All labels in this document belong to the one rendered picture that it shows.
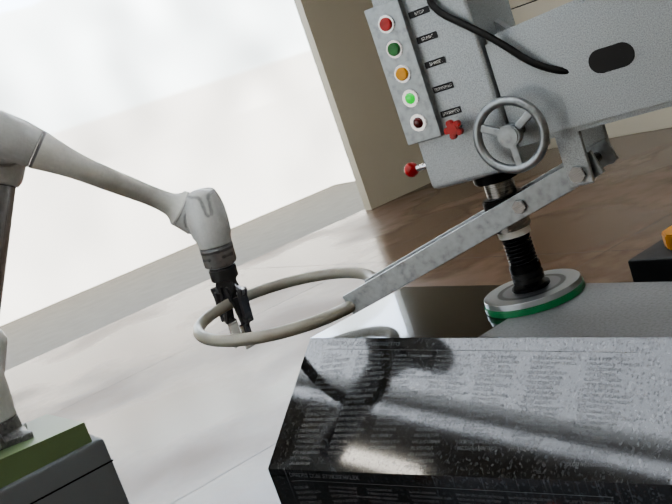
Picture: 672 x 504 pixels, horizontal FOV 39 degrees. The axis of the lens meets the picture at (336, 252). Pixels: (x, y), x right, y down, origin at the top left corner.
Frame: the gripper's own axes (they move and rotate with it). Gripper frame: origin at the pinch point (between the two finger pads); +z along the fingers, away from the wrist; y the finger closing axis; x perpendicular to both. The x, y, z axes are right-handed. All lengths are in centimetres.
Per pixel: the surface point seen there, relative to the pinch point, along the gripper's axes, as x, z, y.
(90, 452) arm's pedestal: -54, 7, 6
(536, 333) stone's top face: -3, -8, 99
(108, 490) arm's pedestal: -53, 17, 7
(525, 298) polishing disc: 10, -10, 89
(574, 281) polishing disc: 18, -11, 96
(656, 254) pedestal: 65, 0, 89
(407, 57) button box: 2, -64, 79
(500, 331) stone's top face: -1, -7, 89
